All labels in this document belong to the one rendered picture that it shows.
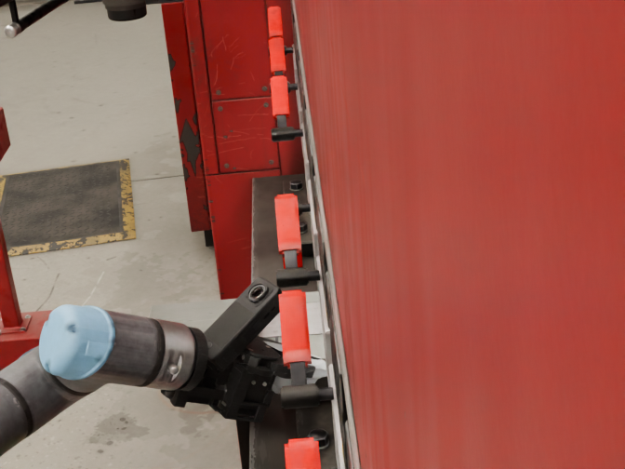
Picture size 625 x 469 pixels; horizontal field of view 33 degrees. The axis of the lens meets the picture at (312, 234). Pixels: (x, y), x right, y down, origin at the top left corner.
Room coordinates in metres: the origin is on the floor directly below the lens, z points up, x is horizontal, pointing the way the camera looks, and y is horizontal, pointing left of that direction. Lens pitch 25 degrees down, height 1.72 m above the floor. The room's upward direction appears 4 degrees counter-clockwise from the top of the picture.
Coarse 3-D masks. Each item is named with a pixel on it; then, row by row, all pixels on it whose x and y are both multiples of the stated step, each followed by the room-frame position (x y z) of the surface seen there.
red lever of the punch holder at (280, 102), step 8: (272, 80) 1.34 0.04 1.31; (280, 80) 1.34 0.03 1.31; (272, 88) 1.33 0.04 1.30; (280, 88) 1.33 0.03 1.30; (272, 96) 1.32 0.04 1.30; (280, 96) 1.32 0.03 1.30; (280, 104) 1.31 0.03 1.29; (288, 104) 1.31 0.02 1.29; (280, 112) 1.30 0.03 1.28; (288, 112) 1.31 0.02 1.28; (280, 120) 1.30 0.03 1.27; (280, 128) 1.28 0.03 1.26; (288, 128) 1.28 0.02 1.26; (272, 136) 1.28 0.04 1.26; (280, 136) 1.28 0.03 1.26; (288, 136) 1.28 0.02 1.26; (296, 136) 1.28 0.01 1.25
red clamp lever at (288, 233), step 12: (276, 204) 0.94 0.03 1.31; (288, 204) 0.94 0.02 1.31; (276, 216) 0.93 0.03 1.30; (288, 216) 0.93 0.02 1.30; (288, 228) 0.92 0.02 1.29; (288, 240) 0.91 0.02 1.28; (288, 252) 0.90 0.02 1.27; (288, 264) 0.89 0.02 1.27; (276, 276) 0.88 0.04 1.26; (288, 276) 0.88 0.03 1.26; (300, 276) 0.88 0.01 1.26; (312, 276) 0.88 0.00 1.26
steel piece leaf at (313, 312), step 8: (312, 304) 1.28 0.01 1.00; (312, 312) 1.26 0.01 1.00; (320, 312) 1.26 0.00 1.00; (272, 320) 1.25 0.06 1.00; (312, 320) 1.24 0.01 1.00; (320, 320) 1.24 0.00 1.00; (264, 328) 1.22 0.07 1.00; (272, 328) 1.22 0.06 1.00; (280, 328) 1.22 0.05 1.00; (312, 328) 1.21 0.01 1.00; (320, 328) 1.21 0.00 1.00; (264, 336) 1.21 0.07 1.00; (272, 336) 1.20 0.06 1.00; (280, 336) 1.20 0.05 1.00
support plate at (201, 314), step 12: (228, 300) 1.32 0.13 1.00; (312, 300) 1.30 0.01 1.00; (156, 312) 1.30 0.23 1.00; (168, 312) 1.30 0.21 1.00; (180, 312) 1.29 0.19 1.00; (192, 312) 1.29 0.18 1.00; (204, 312) 1.29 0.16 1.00; (216, 312) 1.29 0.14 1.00; (192, 324) 1.26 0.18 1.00; (204, 324) 1.25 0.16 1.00; (312, 336) 1.20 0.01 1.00; (312, 348) 1.17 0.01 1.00; (324, 348) 1.17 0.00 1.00; (324, 360) 1.14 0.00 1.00
